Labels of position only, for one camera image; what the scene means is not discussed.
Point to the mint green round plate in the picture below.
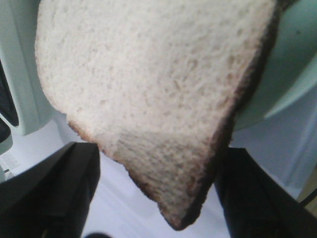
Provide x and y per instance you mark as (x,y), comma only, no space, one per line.
(291,69)

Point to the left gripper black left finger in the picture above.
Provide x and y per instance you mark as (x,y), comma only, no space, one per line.
(51,199)

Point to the white bread slice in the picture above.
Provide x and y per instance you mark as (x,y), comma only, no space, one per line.
(156,84)

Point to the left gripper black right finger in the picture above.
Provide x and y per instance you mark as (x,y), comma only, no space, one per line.
(255,206)

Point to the mint green breakfast maker base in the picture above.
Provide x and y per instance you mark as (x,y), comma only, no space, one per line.
(28,130)

